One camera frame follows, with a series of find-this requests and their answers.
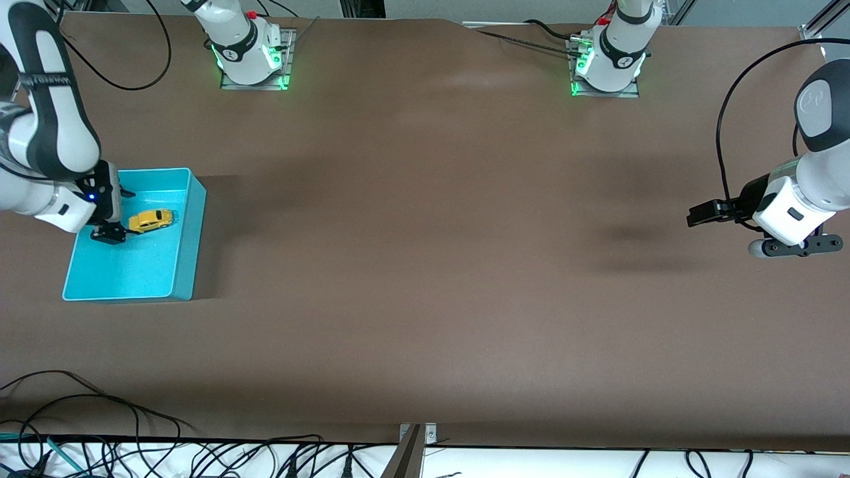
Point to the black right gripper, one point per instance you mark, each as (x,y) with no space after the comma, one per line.
(106,191)

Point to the black corrugated conduit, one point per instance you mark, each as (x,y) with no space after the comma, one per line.
(531,45)

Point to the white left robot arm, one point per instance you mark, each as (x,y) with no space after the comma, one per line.
(823,172)

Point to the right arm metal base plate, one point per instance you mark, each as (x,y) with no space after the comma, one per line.
(229,85)

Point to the grey aluminium profile bar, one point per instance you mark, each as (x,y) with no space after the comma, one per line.
(406,461)

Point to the black box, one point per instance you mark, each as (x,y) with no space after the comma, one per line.
(362,8)

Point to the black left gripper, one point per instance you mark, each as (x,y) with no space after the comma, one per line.
(748,198)

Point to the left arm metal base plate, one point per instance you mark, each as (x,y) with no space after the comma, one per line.
(627,93)

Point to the aluminium frame corner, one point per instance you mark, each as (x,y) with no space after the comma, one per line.
(813,33)

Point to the small metal edge bracket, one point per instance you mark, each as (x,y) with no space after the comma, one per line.
(430,435)

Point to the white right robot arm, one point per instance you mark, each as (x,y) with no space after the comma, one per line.
(56,133)

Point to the yellow beetle toy car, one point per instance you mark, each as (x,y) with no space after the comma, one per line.
(153,219)

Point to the turquoise plastic bin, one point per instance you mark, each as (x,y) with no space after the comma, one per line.
(133,272)

